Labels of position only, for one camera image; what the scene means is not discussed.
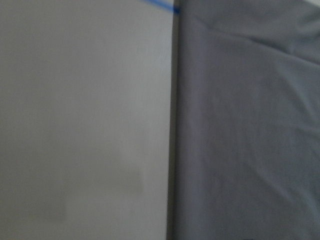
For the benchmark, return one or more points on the brown t-shirt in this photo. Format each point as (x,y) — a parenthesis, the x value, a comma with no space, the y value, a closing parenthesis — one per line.
(247,163)

